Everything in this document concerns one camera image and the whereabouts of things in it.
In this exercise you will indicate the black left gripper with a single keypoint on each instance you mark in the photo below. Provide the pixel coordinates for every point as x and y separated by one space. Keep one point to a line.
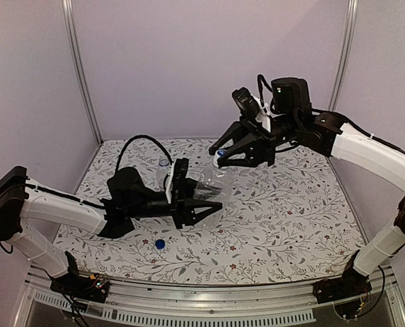
180 212

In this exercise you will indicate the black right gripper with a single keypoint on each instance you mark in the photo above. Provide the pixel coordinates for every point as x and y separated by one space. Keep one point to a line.
259 144

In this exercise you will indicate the clear bottle white cap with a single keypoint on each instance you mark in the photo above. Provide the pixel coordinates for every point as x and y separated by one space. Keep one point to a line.
223 177

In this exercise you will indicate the Pepsi bottle blue label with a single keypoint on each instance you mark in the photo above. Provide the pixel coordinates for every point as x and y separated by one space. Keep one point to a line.
162 172

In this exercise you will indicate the blue bottle cap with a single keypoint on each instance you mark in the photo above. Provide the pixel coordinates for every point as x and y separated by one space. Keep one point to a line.
160 244

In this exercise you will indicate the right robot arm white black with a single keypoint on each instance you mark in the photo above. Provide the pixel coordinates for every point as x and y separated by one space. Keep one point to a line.
283 113

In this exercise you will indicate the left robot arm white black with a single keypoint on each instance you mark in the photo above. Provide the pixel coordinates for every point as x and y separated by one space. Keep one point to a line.
23 198

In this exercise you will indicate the floral patterned table mat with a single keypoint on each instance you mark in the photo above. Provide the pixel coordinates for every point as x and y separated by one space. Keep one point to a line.
283 223

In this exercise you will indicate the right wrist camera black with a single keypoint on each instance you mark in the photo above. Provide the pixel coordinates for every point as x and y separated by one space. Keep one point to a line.
252 109

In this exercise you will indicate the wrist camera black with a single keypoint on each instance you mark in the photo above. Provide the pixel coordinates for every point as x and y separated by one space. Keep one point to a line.
175 187
252 109

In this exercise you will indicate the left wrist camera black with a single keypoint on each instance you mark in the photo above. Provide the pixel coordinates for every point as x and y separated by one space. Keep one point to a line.
175 187

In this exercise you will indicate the aluminium front rail frame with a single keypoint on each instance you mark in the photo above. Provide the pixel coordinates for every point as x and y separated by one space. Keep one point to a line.
146 303

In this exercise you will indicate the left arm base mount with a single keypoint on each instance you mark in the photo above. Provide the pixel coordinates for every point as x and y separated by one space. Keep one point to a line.
93 288

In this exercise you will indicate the right aluminium corner post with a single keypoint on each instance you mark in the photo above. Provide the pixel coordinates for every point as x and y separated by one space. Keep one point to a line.
347 42

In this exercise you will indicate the aluminium corner post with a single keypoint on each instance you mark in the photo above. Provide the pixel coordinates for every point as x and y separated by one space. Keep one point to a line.
347 42
70 25

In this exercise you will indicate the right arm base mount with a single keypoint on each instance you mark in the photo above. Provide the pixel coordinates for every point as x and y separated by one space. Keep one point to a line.
348 294

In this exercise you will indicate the left aluminium corner post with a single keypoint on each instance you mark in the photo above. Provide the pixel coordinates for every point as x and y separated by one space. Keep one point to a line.
70 25

